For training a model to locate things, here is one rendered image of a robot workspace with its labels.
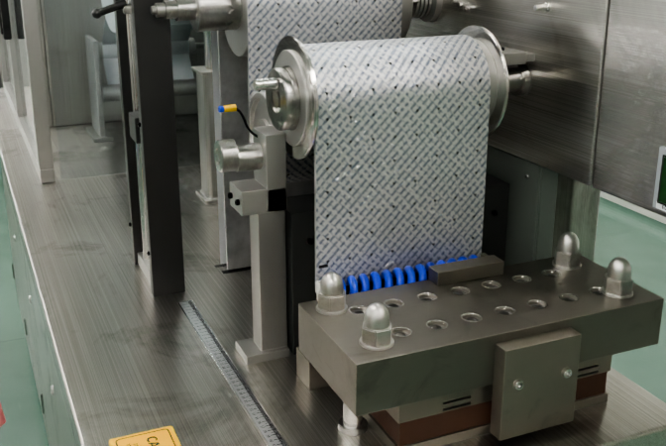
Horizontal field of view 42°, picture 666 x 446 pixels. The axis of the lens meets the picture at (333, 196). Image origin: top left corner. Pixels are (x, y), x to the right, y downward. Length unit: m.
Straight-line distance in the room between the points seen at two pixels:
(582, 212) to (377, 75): 0.52
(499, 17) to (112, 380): 0.71
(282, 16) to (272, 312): 0.40
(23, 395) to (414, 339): 2.20
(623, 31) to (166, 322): 0.73
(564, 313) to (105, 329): 0.64
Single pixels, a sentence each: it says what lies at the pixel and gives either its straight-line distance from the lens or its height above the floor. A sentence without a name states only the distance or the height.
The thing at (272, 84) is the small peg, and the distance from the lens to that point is 1.02.
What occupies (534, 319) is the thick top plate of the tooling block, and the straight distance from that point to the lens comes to 1.00.
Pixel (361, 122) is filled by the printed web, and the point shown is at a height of 1.23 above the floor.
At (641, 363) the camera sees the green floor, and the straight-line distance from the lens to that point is 3.21.
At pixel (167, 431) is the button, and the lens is 0.99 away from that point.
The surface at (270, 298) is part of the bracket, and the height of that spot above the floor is 0.98.
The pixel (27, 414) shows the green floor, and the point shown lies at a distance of 2.91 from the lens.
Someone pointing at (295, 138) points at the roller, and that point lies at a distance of 1.04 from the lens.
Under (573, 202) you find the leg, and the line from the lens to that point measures 1.41.
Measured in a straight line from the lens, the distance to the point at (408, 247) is 1.10.
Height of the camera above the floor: 1.46
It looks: 18 degrees down
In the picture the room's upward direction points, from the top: straight up
